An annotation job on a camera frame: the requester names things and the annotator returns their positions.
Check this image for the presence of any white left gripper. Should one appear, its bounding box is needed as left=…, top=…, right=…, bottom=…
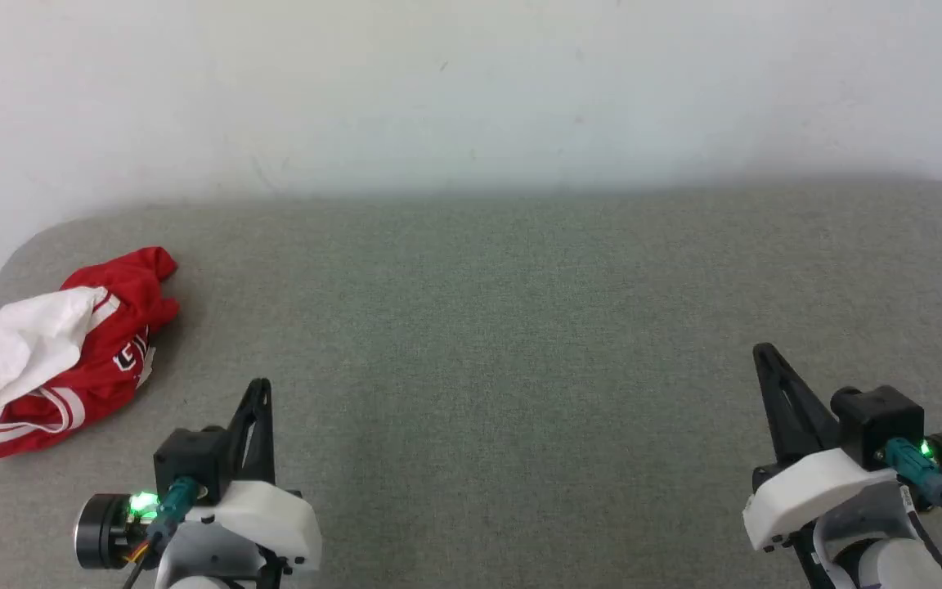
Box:
left=73, top=378, right=324, bottom=589

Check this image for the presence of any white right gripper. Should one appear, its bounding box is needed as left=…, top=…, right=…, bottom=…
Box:
left=742, top=344, right=942, bottom=551

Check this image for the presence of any red and white jersey shirt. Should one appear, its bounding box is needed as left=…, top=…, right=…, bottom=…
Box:
left=0, top=246, right=181, bottom=461

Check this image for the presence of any grey fabric sofa seat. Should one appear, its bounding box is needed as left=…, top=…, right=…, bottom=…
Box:
left=0, top=175, right=942, bottom=589

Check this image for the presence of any left teal plug black cable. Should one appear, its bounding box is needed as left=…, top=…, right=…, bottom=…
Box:
left=120, top=478, right=201, bottom=589

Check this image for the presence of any teal plug black cable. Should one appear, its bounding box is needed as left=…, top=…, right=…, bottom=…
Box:
left=120, top=478, right=201, bottom=589
left=882, top=436, right=942, bottom=567

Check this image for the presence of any right teal plug black cable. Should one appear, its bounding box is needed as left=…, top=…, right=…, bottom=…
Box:
left=882, top=436, right=942, bottom=567

